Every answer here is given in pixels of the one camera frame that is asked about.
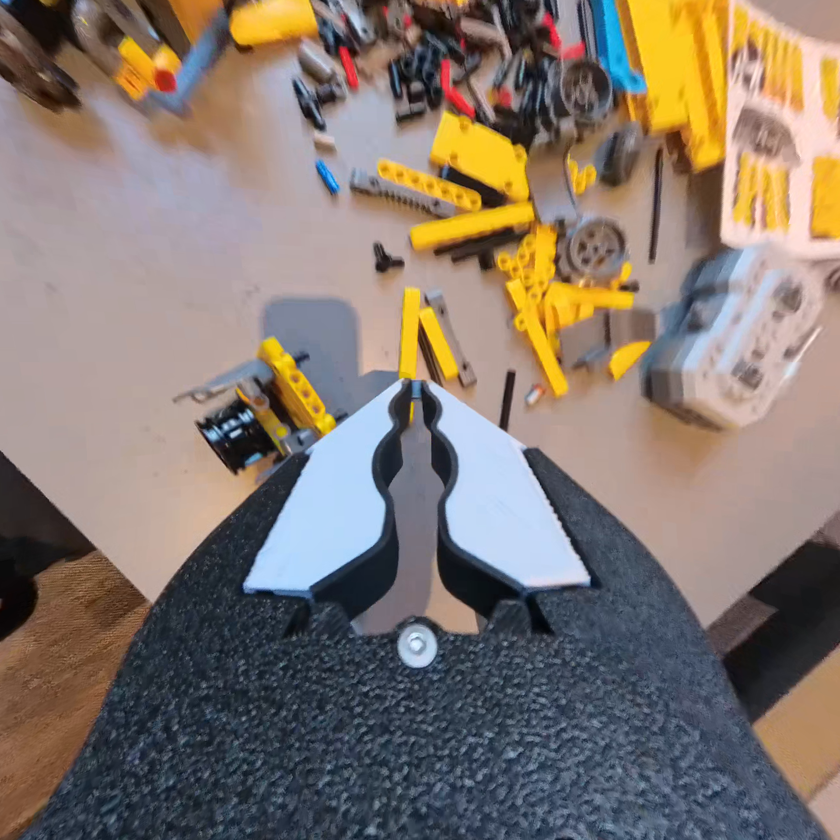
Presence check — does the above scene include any grey spoked toy wheel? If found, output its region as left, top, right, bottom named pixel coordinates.
left=562, top=218, right=630, bottom=277
left=558, top=58, right=615, bottom=126

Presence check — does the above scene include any thin black toy axle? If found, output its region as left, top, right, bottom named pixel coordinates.
left=647, top=147, right=665, bottom=264

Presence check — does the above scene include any black toy wheel rim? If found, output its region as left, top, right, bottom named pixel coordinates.
left=194, top=396, right=277, bottom=475

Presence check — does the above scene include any grey toy motor hub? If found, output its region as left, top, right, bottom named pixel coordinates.
left=639, top=247, right=826, bottom=432

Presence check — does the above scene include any yellow toy vehicle model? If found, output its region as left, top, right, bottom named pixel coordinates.
left=0, top=0, right=232, bottom=120

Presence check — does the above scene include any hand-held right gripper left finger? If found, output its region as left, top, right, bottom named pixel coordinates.
left=243, top=378, right=412, bottom=600

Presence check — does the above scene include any yellow holed toy beam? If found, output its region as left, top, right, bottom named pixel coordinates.
left=512, top=308, right=570, bottom=399

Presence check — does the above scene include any short yellow toy beam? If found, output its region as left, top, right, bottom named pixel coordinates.
left=418, top=306, right=459, bottom=382

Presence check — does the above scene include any yellow black sticker sheet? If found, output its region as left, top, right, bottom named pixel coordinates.
left=718, top=0, right=840, bottom=261

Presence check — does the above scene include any long yellow toy beam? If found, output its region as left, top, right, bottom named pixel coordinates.
left=398, top=287, right=421, bottom=421

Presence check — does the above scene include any grey toothed toy rack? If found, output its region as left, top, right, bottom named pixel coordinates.
left=424, top=290, right=478, bottom=389
left=349, top=168, right=461, bottom=218

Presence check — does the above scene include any short black toy axle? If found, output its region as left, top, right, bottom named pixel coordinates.
left=417, top=322, right=445, bottom=388

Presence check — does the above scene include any yellow grey toy claw assembly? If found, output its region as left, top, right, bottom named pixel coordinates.
left=173, top=336, right=340, bottom=484

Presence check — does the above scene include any blue curved toy panel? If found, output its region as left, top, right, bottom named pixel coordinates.
left=586, top=0, right=648, bottom=97

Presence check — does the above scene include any yellow toy frame part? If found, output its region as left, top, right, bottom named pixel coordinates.
left=616, top=0, right=731, bottom=173

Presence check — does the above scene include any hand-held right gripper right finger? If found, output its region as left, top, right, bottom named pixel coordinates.
left=419, top=380, right=592, bottom=596

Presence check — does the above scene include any heap of yellow toy beams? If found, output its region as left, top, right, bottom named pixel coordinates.
left=377, top=110, right=657, bottom=399

